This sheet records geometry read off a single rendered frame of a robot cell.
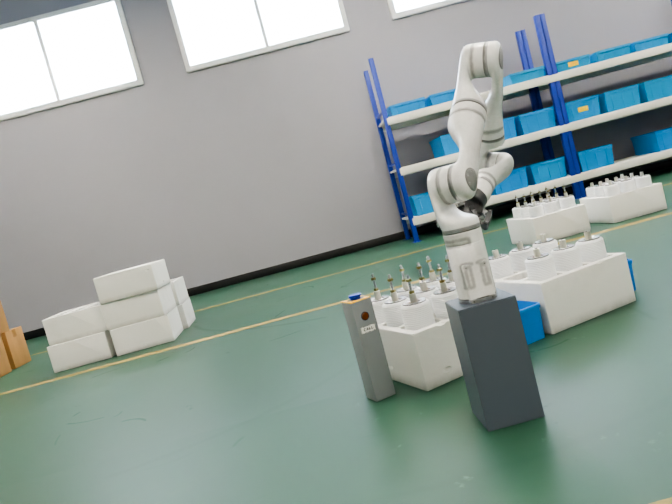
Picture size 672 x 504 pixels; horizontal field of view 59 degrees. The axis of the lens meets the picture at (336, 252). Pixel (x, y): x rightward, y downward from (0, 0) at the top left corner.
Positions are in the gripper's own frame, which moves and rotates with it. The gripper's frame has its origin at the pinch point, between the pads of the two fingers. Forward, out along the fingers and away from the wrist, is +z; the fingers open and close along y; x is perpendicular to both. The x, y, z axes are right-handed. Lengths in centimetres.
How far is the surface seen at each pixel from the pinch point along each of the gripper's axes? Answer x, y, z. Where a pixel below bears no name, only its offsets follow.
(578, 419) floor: 16, 43, 31
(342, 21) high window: 177, -307, -451
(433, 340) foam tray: 36.9, -0.6, 10.6
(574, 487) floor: 1, 45, 55
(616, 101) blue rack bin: 241, -10, -501
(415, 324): 35.3, -7.4, 8.6
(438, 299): 34.5, -4.8, -3.0
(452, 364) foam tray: 44.7, 6.1, 11.0
